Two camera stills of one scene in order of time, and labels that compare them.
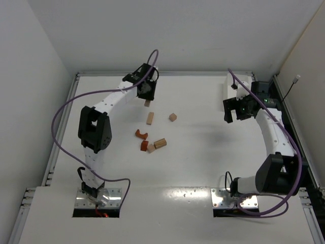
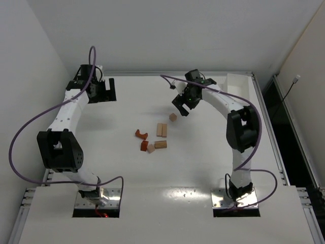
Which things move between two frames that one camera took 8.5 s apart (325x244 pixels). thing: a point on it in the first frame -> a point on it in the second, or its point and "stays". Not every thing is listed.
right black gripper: (230, 106) -> (180, 100)
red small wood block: (144, 145) stays
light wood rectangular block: (147, 103) -> (164, 130)
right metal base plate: (221, 199) stays
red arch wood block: (140, 135) stays
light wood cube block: (172, 117) stays
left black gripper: (148, 94) -> (105, 94)
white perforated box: (231, 93) stays
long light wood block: (150, 117) -> (159, 129)
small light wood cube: (150, 148) stays
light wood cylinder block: (160, 143) stays
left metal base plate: (108, 197) stays
